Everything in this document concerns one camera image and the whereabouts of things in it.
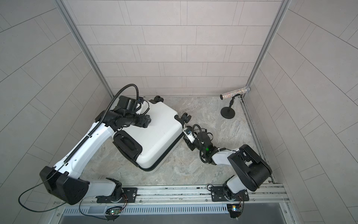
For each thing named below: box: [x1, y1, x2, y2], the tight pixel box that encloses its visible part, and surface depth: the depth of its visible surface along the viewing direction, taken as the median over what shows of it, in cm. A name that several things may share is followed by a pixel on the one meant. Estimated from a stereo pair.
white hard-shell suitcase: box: [113, 95, 192, 172], surface depth 74 cm
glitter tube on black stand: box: [220, 86, 251, 119], surface depth 93 cm
